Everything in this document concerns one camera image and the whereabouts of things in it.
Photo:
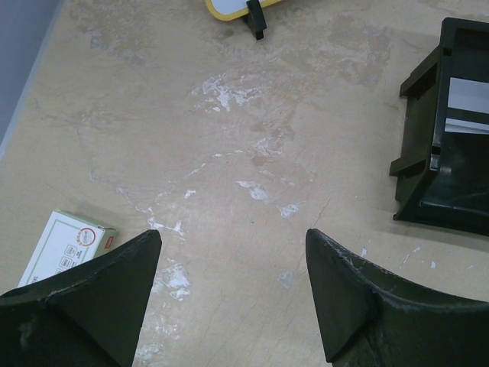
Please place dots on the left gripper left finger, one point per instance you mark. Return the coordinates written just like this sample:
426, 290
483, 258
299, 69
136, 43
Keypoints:
90, 315

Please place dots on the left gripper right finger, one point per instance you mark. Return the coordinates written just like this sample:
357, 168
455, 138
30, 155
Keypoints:
369, 316

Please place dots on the silver cards stack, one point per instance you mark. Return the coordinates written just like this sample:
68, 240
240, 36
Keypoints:
467, 111

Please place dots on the white green paper box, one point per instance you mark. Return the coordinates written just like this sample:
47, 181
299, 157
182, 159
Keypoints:
67, 240

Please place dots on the left black tray bin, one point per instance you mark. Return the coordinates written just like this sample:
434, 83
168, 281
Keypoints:
442, 177

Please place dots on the whiteboard with yellow frame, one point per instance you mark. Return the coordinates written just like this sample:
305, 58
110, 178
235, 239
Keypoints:
228, 10

